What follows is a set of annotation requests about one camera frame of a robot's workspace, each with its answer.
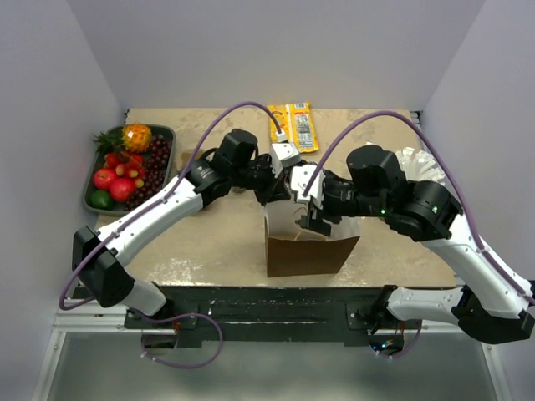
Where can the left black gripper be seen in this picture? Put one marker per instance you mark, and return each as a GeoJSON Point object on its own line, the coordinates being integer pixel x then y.
{"type": "Point", "coordinates": [276, 189]}

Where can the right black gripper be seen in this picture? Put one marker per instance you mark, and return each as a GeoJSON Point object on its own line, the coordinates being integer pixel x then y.
{"type": "Point", "coordinates": [314, 216]}

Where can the brown paper bag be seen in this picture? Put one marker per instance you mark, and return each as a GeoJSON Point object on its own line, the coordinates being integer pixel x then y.
{"type": "Point", "coordinates": [293, 251]}

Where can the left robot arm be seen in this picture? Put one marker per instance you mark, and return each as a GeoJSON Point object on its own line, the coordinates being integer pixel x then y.
{"type": "Point", "coordinates": [100, 258]}

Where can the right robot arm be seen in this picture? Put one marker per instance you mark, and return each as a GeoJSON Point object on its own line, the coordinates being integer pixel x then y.
{"type": "Point", "coordinates": [488, 308]}

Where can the yellow snack bag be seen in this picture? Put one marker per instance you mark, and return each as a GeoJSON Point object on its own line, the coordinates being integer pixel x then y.
{"type": "Point", "coordinates": [295, 124]}

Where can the purple grapes bunch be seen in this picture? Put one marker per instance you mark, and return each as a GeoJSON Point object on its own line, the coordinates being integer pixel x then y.
{"type": "Point", "coordinates": [156, 162]}

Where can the small red fruits cluster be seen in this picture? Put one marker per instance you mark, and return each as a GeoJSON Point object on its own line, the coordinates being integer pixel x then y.
{"type": "Point", "coordinates": [127, 165]}

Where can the orange toy pineapple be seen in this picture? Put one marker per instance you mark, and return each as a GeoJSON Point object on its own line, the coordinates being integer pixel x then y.
{"type": "Point", "coordinates": [136, 138]}

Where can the red apple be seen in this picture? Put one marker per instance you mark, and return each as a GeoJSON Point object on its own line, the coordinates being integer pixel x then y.
{"type": "Point", "coordinates": [121, 189]}
{"type": "Point", "coordinates": [103, 178]}

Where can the green lime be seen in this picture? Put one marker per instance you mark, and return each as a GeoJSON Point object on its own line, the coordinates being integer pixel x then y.
{"type": "Point", "coordinates": [102, 200]}

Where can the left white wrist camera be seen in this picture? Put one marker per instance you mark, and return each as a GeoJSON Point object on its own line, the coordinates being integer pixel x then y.
{"type": "Point", "coordinates": [283, 153]}

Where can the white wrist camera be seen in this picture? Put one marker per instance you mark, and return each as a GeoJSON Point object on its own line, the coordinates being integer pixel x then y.
{"type": "Point", "coordinates": [283, 153]}
{"type": "Point", "coordinates": [306, 185]}

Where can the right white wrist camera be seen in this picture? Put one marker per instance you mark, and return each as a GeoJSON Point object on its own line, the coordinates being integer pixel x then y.
{"type": "Point", "coordinates": [306, 185]}

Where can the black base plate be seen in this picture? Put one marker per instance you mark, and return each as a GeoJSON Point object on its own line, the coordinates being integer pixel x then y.
{"type": "Point", "coordinates": [355, 316]}

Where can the aluminium frame rail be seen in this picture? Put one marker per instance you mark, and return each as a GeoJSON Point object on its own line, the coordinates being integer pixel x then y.
{"type": "Point", "coordinates": [92, 318]}

